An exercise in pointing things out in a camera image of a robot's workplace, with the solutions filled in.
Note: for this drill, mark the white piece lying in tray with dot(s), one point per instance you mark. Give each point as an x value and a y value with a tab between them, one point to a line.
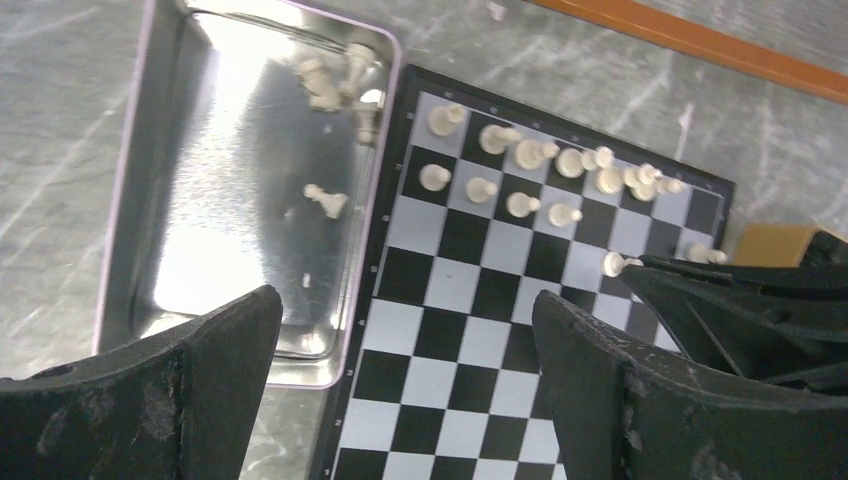
331	203

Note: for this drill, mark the gold metal tin tray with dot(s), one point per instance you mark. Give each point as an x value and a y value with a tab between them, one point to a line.
789	245

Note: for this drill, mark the pink metal tin tray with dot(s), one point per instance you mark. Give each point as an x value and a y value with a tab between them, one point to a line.
218	144

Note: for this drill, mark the white pawn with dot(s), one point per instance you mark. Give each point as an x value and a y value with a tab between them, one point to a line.
700	253

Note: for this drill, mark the white queen on board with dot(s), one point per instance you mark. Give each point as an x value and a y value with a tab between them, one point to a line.
572	163

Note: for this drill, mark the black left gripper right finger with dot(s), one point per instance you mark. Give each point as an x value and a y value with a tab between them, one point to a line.
624	409

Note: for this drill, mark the wooden two-tier shelf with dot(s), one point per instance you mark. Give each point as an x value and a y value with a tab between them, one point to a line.
671	32

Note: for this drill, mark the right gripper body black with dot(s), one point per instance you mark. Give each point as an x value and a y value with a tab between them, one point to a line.
785	326

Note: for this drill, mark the white pieces tray corner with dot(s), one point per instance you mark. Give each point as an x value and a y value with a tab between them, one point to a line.
329	93

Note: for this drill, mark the white pawn file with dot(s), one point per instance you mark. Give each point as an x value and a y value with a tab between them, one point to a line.
479	190
561	214
613	264
521	205

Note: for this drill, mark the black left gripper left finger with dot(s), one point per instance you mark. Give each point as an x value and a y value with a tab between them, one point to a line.
180	404

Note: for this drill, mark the white king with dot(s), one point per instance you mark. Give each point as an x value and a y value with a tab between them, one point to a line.
663	185

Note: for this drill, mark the black white chess board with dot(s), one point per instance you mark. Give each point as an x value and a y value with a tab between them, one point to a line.
442	376

